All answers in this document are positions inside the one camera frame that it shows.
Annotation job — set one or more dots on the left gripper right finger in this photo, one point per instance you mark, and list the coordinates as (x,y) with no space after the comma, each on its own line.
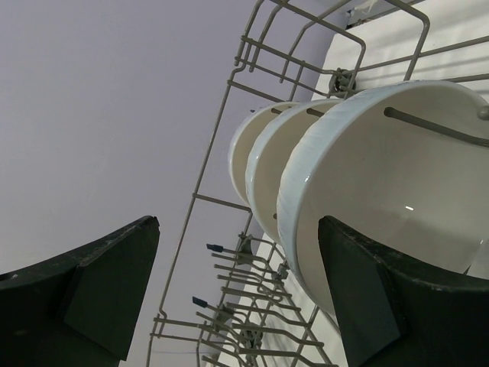
(395,310)

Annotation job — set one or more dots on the white round bowl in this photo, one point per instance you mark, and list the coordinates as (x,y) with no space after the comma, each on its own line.
(418,191)
(244,139)
(270,154)

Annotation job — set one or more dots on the grey wire dish rack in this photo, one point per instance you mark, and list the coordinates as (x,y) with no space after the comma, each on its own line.
(245,286)

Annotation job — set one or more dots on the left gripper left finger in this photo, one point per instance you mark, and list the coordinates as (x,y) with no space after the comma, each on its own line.
(79,308)

